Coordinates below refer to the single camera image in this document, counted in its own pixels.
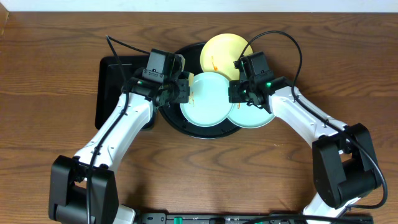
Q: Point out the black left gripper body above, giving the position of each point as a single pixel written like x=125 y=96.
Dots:
x=181 y=91

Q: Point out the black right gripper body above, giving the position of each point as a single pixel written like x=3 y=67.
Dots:
x=240 y=93

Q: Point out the mint green plate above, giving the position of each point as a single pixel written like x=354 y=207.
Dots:
x=250 y=117
x=208 y=103

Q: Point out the green yellow sponge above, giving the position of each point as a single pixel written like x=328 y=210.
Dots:
x=185 y=82

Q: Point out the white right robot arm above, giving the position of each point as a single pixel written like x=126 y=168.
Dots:
x=345 y=167

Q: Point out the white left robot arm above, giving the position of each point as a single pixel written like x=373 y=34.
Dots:
x=83 y=187

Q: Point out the round black tray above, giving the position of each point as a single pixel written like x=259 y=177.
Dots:
x=173 y=114

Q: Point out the black rectangular water tray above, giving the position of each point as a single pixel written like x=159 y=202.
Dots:
x=110 y=83

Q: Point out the yellow plate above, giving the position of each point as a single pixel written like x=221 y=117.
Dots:
x=219 y=54

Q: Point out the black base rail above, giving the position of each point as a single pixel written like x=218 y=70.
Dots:
x=163 y=218

